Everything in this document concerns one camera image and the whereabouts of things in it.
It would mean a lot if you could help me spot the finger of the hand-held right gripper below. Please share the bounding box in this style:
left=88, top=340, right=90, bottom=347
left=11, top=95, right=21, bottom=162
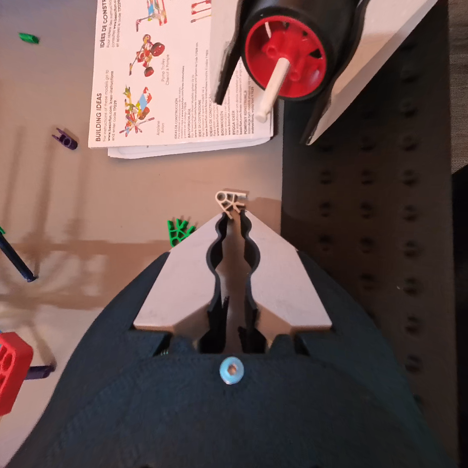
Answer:
left=299, top=0, right=439, bottom=146
left=213, top=24, right=245, bottom=107

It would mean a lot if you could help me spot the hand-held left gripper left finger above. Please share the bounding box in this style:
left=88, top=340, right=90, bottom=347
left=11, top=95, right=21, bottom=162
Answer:
left=133, top=213, right=230, bottom=353

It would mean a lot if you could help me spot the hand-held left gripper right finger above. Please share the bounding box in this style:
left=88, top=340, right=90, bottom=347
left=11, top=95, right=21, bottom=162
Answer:
left=239, top=210, right=333, bottom=353

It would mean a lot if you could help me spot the white axle rod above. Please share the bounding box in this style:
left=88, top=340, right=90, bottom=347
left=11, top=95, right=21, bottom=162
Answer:
left=255, top=58, right=291, bottom=123

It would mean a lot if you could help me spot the pale grey fan connector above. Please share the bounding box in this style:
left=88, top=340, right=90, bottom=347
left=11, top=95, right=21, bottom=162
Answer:
left=215, top=190, right=249, bottom=220

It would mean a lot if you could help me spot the green fan connector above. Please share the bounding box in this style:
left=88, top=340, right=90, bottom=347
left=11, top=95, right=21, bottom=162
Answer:
left=167, top=219, right=196, bottom=246

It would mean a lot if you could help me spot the white instruction booklet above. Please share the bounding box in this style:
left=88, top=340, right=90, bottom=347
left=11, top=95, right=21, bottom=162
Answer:
left=88, top=0, right=274, bottom=159

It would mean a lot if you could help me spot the black perforated chair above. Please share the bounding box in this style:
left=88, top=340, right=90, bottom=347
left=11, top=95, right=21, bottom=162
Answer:
left=281, top=0, right=460, bottom=443

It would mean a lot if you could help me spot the purple clip connector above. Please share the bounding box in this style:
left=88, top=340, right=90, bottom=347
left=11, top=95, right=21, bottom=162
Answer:
left=52, top=128, right=78, bottom=150

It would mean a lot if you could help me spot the colourful construction toy model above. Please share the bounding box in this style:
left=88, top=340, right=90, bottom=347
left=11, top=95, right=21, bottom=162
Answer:
left=0, top=225, right=56, bottom=416

